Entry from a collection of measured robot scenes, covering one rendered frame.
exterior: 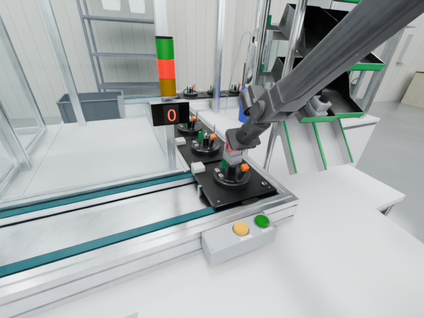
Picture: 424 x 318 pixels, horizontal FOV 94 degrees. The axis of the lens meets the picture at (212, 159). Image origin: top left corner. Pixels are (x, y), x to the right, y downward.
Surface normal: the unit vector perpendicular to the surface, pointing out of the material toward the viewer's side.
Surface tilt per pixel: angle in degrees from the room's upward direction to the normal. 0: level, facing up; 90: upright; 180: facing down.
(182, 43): 90
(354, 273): 0
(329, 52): 87
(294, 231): 0
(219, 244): 0
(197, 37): 90
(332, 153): 45
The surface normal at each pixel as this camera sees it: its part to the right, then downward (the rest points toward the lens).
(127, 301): 0.04, -0.86
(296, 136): 0.19, -0.26
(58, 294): 0.40, 0.48
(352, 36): -0.93, 0.12
